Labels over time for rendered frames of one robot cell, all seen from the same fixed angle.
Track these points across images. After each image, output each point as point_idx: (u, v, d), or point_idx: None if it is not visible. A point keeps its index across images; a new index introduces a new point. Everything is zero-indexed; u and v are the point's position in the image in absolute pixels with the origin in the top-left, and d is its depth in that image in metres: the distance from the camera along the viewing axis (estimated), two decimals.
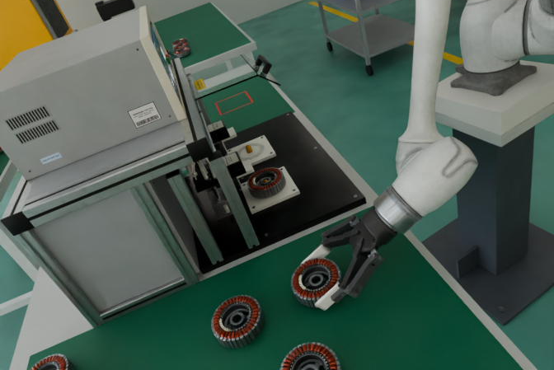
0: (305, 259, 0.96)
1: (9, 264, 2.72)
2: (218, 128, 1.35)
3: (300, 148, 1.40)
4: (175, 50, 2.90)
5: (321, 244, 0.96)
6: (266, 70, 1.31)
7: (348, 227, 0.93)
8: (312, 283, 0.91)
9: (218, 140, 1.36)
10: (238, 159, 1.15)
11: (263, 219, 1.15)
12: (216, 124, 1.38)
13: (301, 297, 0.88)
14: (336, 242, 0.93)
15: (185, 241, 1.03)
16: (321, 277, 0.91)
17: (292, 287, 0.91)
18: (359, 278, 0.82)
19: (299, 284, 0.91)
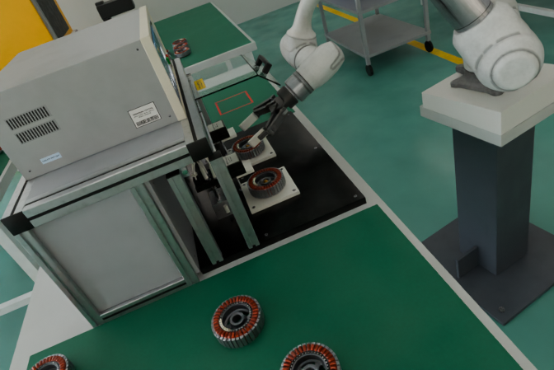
0: (241, 123, 1.47)
1: (9, 264, 2.72)
2: (218, 128, 1.35)
3: (300, 148, 1.40)
4: (175, 50, 2.90)
5: (252, 113, 1.48)
6: (266, 70, 1.31)
7: None
8: (246, 147, 1.43)
9: (218, 140, 1.36)
10: (238, 159, 1.15)
11: (263, 219, 1.15)
12: (216, 124, 1.38)
13: (237, 152, 1.40)
14: (261, 110, 1.45)
15: (185, 241, 1.03)
16: None
17: (232, 149, 1.43)
18: (274, 121, 1.33)
19: (237, 147, 1.43)
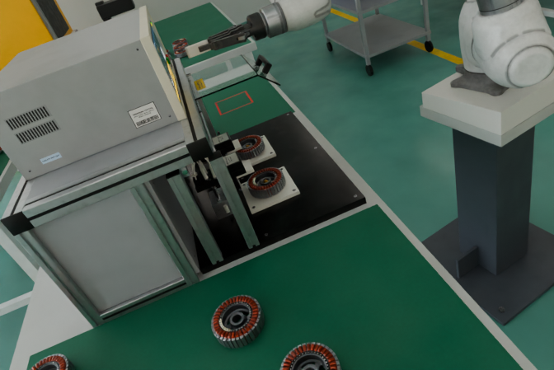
0: (189, 45, 1.20)
1: (9, 264, 2.72)
2: (223, 140, 1.38)
3: (300, 148, 1.40)
4: (175, 50, 2.90)
5: (206, 41, 1.22)
6: (266, 70, 1.31)
7: None
8: (246, 147, 1.43)
9: (223, 152, 1.38)
10: (238, 159, 1.15)
11: (263, 219, 1.15)
12: (221, 136, 1.41)
13: (237, 152, 1.40)
14: (221, 37, 1.21)
15: (185, 241, 1.03)
16: (251, 143, 1.44)
17: None
18: (223, 39, 1.17)
19: None
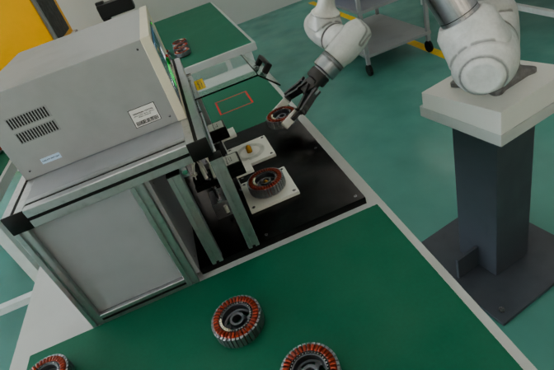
0: (274, 108, 1.52)
1: (9, 264, 2.72)
2: (218, 128, 1.35)
3: (300, 148, 1.40)
4: (175, 50, 2.90)
5: (284, 98, 1.52)
6: (266, 70, 1.31)
7: (300, 85, 1.50)
8: (279, 117, 1.47)
9: (218, 140, 1.36)
10: (238, 159, 1.15)
11: (263, 219, 1.15)
12: (216, 124, 1.38)
13: (273, 122, 1.44)
14: (293, 93, 1.50)
15: (185, 241, 1.03)
16: (284, 114, 1.48)
17: (266, 119, 1.47)
18: (306, 102, 1.39)
19: (271, 118, 1.47)
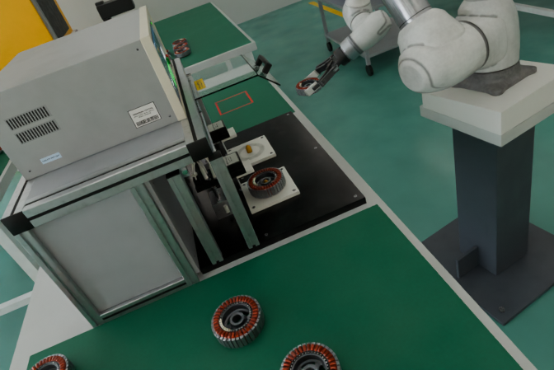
0: (305, 77, 1.84)
1: (9, 264, 2.72)
2: (218, 128, 1.35)
3: (300, 148, 1.40)
4: (175, 50, 2.90)
5: (315, 70, 1.83)
6: (266, 70, 1.31)
7: None
8: (306, 86, 1.79)
9: (218, 140, 1.36)
10: (238, 159, 1.15)
11: (263, 219, 1.15)
12: (216, 124, 1.38)
13: (298, 89, 1.77)
14: (321, 67, 1.79)
15: (185, 241, 1.03)
16: (311, 84, 1.79)
17: (295, 86, 1.80)
18: (325, 76, 1.68)
19: (299, 86, 1.79)
